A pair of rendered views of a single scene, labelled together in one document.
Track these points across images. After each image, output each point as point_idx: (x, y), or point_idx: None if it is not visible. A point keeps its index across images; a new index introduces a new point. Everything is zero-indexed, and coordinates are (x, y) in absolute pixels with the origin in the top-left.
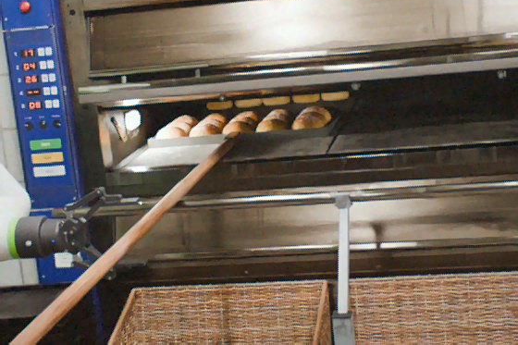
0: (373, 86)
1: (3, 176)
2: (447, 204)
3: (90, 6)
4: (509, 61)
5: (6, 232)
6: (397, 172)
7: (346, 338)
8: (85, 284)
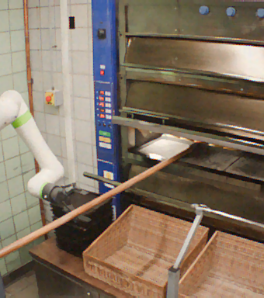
0: None
1: (50, 160)
2: None
3: (128, 76)
4: None
5: (39, 188)
6: (249, 191)
7: (172, 279)
8: (27, 240)
